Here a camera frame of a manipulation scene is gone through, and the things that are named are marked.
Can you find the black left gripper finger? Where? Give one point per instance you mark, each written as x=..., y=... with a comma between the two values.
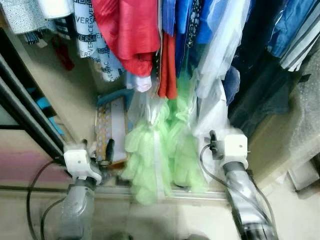
x=87, y=144
x=109, y=149

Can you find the yellow dotted flat box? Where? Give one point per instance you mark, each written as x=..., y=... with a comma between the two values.
x=105, y=130

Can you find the light green fluffy garment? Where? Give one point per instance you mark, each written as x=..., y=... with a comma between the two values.
x=145, y=150

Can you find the pale pink garment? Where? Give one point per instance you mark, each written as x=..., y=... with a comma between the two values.
x=139, y=82

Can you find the dark navy garment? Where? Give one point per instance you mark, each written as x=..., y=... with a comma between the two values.
x=260, y=85

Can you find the bubble wrap covered furniture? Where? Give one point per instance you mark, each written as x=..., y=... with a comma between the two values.
x=295, y=130

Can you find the white plastic box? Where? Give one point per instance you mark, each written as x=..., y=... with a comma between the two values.
x=302, y=176

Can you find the orange-red garment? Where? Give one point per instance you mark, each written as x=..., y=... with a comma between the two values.
x=167, y=70

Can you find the clear plastic garment cover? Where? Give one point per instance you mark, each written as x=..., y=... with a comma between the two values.
x=225, y=45

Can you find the white black printed garment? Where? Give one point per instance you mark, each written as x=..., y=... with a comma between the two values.
x=90, y=30

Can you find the red garment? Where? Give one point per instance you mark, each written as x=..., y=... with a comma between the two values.
x=127, y=30

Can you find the grey striped garment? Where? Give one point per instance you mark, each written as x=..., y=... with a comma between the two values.
x=305, y=50

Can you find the navy patterned garment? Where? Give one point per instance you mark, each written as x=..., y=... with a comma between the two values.
x=194, y=22

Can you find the royal blue garment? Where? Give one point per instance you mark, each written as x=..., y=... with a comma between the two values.
x=182, y=25

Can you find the plain white garment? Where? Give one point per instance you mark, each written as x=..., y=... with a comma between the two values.
x=55, y=7

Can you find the white dotted garment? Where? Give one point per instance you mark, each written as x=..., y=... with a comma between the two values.
x=20, y=17

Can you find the blue denim garment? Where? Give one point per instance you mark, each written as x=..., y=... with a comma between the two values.
x=295, y=20

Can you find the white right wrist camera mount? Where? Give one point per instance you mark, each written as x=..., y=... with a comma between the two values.
x=235, y=146

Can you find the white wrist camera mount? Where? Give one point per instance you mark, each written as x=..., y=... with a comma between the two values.
x=77, y=162
x=235, y=146

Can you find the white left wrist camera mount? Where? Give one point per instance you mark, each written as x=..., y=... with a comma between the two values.
x=77, y=162

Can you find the black sliding door frame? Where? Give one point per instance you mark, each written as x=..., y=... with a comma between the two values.
x=25, y=110

